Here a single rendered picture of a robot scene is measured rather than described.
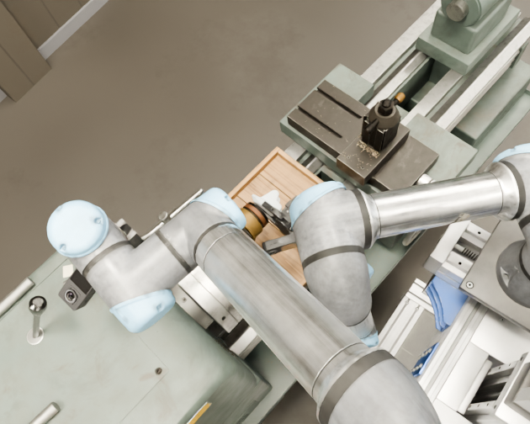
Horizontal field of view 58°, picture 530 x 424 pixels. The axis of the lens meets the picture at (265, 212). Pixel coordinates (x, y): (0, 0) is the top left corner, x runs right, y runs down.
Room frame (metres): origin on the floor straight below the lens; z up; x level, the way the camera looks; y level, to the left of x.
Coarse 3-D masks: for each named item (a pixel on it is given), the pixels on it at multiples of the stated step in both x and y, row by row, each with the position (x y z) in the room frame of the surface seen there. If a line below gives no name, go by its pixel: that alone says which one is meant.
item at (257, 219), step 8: (240, 208) 0.53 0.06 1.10; (248, 208) 0.52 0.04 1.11; (256, 208) 0.52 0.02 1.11; (248, 216) 0.50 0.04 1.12; (256, 216) 0.50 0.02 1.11; (264, 216) 0.49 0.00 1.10; (248, 224) 0.48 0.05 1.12; (256, 224) 0.48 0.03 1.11; (264, 224) 0.48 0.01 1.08; (256, 232) 0.46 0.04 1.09
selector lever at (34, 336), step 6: (36, 318) 0.31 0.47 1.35; (36, 324) 0.30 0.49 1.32; (30, 330) 0.32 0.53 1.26; (36, 330) 0.30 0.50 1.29; (42, 330) 0.31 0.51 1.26; (30, 336) 0.30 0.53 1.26; (36, 336) 0.30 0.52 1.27; (42, 336) 0.30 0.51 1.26; (30, 342) 0.29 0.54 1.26; (36, 342) 0.29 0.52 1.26
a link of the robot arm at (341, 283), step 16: (336, 256) 0.24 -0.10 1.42; (352, 256) 0.24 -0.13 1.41; (304, 272) 0.25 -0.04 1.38; (320, 272) 0.23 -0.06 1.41; (336, 272) 0.22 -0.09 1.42; (352, 272) 0.21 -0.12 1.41; (368, 272) 0.22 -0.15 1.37; (320, 288) 0.21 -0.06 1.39; (336, 288) 0.20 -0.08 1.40; (352, 288) 0.19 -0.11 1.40; (368, 288) 0.19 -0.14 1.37; (336, 304) 0.17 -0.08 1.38; (352, 304) 0.17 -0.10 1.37; (368, 304) 0.17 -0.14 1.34; (352, 320) 0.15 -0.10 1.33; (368, 320) 0.17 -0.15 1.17; (368, 336) 0.16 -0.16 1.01
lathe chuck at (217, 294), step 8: (192, 272) 0.35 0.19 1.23; (200, 272) 0.35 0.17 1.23; (200, 280) 0.33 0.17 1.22; (208, 280) 0.33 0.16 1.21; (208, 288) 0.32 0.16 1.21; (216, 288) 0.31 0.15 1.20; (216, 296) 0.30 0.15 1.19; (224, 296) 0.30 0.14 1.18; (224, 304) 0.28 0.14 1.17; (232, 312) 0.27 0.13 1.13; (240, 320) 0.26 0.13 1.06
